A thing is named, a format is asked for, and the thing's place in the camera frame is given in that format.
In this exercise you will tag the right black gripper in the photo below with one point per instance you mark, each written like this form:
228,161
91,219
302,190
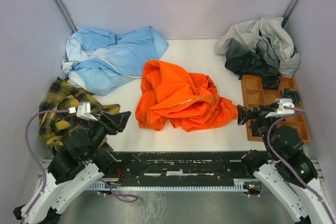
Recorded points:
259,114

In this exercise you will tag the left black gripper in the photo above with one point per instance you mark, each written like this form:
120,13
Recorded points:
119,121

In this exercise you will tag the orange jacket pink lining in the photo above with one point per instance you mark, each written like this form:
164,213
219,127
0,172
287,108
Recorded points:
191,101

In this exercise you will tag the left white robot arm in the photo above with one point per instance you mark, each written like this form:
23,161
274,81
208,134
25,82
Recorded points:
82,160

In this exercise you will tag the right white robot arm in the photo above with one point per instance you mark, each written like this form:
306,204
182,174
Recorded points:
287,172

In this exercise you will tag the wooden compartment tray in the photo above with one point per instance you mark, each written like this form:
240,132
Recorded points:
255,95

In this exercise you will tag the black rolled sock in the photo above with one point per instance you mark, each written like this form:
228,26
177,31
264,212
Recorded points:
270,82

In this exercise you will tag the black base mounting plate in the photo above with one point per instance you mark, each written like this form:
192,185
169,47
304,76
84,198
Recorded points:
139,165

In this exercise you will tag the light blue garment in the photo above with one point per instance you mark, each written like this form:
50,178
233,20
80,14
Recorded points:
100,61

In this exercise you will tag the yellow black plaid shirt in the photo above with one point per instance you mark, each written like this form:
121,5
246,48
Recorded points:
54,128

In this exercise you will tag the grey crumpled garment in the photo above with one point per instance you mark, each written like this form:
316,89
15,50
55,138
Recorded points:
267,36

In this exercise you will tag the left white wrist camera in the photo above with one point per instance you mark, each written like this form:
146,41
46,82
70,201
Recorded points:
84,110

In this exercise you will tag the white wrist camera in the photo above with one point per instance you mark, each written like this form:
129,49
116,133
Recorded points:
84,110
280,108

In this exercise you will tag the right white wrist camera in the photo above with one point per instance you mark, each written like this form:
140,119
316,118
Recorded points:
280,108

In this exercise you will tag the white slotted cable duct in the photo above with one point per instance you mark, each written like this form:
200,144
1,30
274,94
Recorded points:
182,184

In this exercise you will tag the left aluminium corner rail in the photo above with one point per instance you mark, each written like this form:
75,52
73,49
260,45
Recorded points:
61,6

